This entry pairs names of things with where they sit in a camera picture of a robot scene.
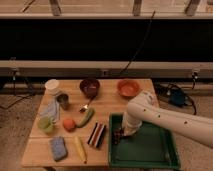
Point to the orange bowl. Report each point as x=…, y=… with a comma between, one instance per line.
x=128, y=88

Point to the light blue cloth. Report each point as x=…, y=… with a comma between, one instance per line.
x=51, y=110

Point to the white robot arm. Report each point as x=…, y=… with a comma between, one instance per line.
x=141, y=108

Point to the dark purple grape bunch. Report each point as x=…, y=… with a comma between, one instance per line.
x=117, y=135

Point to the blue sponge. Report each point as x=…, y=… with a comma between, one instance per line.
x=58, y=148

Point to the green plastic tray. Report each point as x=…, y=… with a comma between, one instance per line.
x=152, y=147

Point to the white paper cup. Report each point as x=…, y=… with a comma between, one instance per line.
x=52, y=87

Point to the green cucumber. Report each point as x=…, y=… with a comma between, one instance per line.
x=86, y=119

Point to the striped red black block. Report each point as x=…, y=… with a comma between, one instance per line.
x=96, y=137

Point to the metal spoon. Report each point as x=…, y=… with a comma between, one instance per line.
x=85, y=107

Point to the green plastic cup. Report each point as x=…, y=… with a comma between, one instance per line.
x=45, y=125

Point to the wall power outlet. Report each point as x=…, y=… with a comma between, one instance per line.
x=104, y=73

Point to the blue power adapter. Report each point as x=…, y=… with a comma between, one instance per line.
x=177, y=98

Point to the dark maroon bowl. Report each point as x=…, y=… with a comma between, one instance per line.
x=89, y=87

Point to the yellow banana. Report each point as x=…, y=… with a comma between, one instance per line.
x=80, y=149

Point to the small metal cup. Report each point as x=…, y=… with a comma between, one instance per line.
x=63, y=100

